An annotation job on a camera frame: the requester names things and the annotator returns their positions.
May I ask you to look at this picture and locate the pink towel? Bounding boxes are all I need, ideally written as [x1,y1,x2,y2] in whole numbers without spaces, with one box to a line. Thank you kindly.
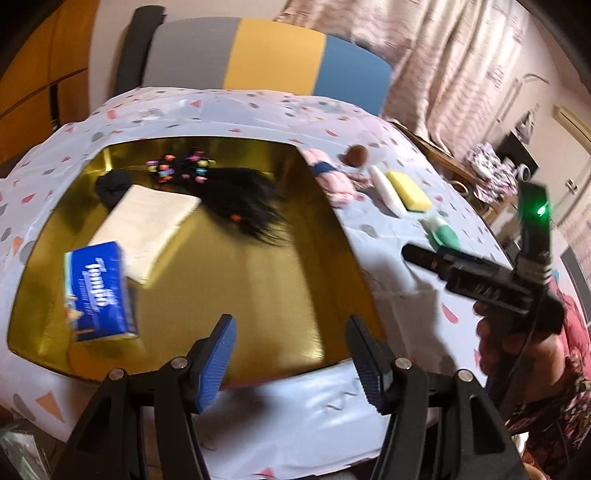
[301,149,356,208]

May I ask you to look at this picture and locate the gold lined maroon box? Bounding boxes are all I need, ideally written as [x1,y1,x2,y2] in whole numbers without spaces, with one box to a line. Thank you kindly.
[7,137,386,386]

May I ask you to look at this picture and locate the beige patterned curtain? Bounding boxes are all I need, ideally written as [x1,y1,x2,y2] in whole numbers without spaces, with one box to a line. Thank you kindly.
[276,0,530,159]

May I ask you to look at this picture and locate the tracker with green light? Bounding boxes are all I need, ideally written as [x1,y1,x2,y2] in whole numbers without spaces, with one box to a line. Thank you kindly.
[516,182,552,285]

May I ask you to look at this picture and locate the floral cloth pile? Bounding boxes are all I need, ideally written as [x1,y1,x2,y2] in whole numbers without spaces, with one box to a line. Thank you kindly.
[463,142,518,203]

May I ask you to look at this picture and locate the black beaded hair wig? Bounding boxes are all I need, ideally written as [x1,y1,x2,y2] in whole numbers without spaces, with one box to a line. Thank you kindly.
[145,149,286,244]

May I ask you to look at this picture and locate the blue tissue pack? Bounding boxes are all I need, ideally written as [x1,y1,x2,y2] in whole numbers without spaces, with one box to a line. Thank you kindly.
[64,242,137,343]

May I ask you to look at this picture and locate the white foam sponge block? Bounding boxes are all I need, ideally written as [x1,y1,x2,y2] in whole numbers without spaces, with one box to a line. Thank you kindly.
[369,165,408,218]

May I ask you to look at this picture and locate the patterned light blue tablecloth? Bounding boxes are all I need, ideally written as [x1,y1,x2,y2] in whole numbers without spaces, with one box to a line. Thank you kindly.
[1,87,507,479]

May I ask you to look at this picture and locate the pink satin scrunchie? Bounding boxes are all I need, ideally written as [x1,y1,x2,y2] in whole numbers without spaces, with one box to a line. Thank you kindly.
[346,172,374,191]

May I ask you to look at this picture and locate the grey yellow blue chair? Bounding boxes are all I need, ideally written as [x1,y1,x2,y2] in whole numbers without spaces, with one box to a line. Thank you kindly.
[113,5,393,115]

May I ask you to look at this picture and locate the wooden cabinet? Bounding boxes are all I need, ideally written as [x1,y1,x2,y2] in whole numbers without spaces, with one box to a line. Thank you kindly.
[1,1,99,177]

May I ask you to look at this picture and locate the black soft ball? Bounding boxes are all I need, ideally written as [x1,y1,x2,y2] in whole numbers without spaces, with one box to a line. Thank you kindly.
[94,170,133,211]

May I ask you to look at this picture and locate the brown felt hat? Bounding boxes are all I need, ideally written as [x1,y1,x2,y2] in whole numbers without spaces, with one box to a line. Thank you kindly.
[339,144,369,168]

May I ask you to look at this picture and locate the yellow sponge block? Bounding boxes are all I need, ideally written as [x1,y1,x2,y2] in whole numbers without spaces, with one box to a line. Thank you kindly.
[386,170,433,212]

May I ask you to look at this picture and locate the wooden side table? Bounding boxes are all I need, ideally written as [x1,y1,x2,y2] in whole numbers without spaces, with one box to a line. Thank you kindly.
[392,120,498,226]

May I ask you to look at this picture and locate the person's right hand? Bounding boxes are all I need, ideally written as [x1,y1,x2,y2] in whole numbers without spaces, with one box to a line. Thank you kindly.
[474,302,576,404]

